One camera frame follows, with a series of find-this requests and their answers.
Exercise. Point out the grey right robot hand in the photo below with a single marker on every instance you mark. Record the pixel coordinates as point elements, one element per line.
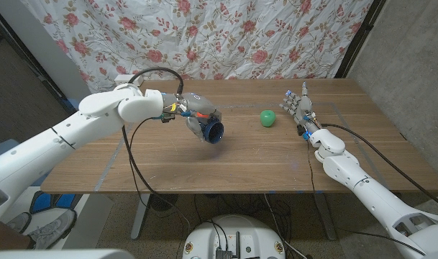
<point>304,108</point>

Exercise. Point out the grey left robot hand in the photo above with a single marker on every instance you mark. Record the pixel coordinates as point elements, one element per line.
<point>199,104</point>

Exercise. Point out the dark blue mug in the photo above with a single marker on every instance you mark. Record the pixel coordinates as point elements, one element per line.
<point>215,131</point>

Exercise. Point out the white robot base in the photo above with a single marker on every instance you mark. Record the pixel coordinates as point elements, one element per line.
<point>204,237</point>

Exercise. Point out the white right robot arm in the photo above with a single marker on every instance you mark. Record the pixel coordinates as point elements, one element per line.
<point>369,194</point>

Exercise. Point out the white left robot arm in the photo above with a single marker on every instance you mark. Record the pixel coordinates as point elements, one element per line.
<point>60,133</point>

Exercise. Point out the green toy apple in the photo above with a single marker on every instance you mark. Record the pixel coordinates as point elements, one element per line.
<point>267,118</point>

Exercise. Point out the floral fabric backdrop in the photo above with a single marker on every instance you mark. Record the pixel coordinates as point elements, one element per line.
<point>204,36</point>

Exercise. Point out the white power strip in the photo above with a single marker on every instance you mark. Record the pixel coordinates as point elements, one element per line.
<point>123,78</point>

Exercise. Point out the black backdrop pole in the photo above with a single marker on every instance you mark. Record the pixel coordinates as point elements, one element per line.
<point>359,36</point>

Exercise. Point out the black floor fan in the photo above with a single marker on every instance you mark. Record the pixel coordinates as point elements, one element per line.
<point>163,202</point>

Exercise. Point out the metal table leg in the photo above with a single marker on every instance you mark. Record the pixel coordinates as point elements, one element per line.
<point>326,219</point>
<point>139,219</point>

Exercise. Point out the white mat with blue shapes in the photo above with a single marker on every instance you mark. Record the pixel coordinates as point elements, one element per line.
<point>92,216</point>

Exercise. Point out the grey sneaker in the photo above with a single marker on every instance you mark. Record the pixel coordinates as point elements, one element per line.
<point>53,228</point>
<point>19,223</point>

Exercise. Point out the white robot torso cover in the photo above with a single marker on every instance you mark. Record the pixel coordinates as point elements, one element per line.
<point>60,254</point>

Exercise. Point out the person bare leg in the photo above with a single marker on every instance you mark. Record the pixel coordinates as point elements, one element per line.
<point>6,237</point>

